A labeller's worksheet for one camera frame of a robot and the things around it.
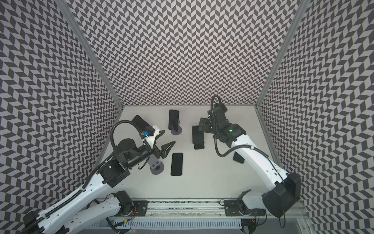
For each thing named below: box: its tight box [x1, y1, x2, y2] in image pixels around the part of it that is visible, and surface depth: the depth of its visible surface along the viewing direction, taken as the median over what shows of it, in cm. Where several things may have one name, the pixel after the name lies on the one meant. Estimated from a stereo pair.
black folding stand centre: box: [193, 138, 206, 150], surface depth 96 cm
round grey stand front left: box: [147, 154, 165, 176], surface depth 84 cm
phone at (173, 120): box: [168, 109, 180, 131], surface depth 98 cm
